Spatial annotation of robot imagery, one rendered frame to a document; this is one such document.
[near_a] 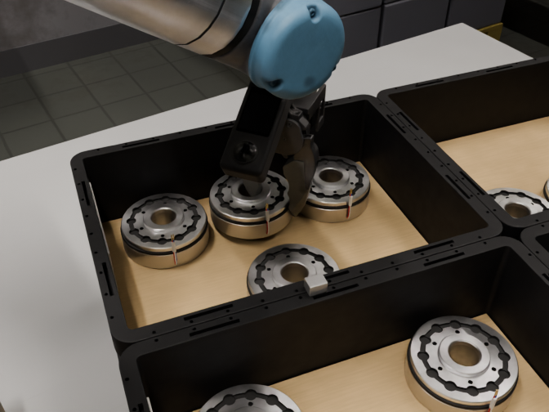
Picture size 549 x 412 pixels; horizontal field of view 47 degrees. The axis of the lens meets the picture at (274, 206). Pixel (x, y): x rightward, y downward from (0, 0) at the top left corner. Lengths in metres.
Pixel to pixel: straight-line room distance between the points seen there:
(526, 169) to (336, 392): 0.46
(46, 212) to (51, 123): 1.61
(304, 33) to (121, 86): 2.43
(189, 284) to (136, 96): 2.08
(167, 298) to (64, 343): 0.20
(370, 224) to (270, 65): 0.41
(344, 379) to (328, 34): 0.34
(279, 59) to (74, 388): 0.52
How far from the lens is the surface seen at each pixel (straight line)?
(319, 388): 0.64
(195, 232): 0.75
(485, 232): 0.67
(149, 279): 0.75
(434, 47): 1.56
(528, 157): 0.98
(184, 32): 0.43
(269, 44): 0.44
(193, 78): 2.86
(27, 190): 1.14
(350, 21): 2.54
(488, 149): 0.98
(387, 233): 0.80
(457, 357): 0.67
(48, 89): 2.92
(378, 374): 0.66
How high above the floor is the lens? 1.36
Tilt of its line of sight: 40 degrees down
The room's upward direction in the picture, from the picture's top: straight up
